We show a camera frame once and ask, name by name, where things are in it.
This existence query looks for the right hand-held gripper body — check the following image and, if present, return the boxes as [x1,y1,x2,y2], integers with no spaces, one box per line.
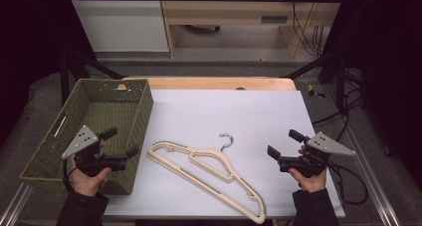
[278,130,356,179]

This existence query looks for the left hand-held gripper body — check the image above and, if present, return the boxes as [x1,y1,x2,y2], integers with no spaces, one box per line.
[62,124,129,178]

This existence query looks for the green woven basket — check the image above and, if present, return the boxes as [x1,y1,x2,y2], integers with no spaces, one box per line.
[19,78,154,196]

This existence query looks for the person's right hand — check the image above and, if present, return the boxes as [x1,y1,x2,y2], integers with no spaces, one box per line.
[288,145,328,194]

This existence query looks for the person's left hand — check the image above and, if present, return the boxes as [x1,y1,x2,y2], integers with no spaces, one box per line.
[68,141,113,198]

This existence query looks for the yellow and black tool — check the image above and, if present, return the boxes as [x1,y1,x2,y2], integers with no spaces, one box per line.
[307,84,326,100]

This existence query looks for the white table mat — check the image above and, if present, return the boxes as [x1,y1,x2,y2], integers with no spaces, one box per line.
[104,89,346,219]

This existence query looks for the black stand leg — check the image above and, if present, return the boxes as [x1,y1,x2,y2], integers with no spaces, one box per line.
[284,51,346,112]
[59,49,126,105]

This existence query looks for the white cabinet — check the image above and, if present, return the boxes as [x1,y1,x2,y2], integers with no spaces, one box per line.
[65,0,170,53]

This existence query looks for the light wooden desk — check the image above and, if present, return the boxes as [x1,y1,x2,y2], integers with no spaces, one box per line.
[158,0,346,59]

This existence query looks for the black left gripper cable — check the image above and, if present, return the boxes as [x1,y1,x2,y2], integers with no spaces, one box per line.
[62,158,80,191]

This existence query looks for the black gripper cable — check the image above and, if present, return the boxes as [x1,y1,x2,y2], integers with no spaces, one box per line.
[326,159,369,206]
[62,158,80,191]

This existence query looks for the black floor cables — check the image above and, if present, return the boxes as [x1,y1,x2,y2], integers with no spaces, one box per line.
[311,68,365,142]

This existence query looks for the aluminium rail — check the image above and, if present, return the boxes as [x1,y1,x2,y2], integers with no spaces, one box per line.
[0,182,34,226]
[321,85,403,226]

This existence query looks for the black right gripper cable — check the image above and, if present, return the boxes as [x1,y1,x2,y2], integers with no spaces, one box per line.
[326,159,369,206]

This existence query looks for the black hanging cables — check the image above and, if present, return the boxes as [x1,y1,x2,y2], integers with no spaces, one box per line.
[289,0,325,57]

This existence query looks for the grey drawer handle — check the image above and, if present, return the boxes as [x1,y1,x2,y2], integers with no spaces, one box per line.
[260,15,290,24]

